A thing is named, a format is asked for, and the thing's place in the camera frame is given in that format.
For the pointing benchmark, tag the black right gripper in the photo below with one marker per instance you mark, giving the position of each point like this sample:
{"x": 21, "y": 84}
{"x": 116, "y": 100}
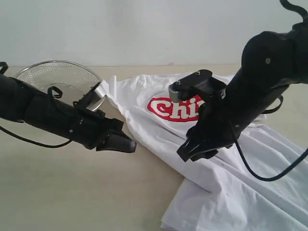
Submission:
{"x": 220, "y": 122}

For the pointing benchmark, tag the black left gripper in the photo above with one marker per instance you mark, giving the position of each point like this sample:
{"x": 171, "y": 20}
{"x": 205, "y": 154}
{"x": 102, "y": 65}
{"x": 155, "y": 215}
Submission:
{"x": 94, "y": 130}

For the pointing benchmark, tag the white t-shirt red logo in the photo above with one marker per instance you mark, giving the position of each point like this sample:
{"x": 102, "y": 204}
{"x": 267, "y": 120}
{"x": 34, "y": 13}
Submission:
{"x": 217, "y": 194}

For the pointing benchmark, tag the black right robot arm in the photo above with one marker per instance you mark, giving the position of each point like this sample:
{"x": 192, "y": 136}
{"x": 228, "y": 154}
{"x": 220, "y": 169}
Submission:
{"x": 271, "y": 62}

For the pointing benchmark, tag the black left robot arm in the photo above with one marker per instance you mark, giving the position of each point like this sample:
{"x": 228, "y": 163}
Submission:
{"x": 23, "y": 103}

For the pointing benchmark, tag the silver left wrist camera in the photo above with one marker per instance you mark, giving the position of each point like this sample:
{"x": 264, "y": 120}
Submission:
{"x": 92, "y": 100}

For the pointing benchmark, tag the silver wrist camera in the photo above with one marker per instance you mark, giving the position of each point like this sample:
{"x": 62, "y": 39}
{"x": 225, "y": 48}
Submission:
{"x": 92, "y": 100}
{"x": 201, "y": 83}

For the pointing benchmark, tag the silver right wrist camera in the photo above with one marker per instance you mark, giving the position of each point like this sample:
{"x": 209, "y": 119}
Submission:
{"x": 201, "y": 83}

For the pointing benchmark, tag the metal wire mesh basket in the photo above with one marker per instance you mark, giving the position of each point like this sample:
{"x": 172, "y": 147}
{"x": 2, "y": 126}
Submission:
{"x": 74, "y": 80}

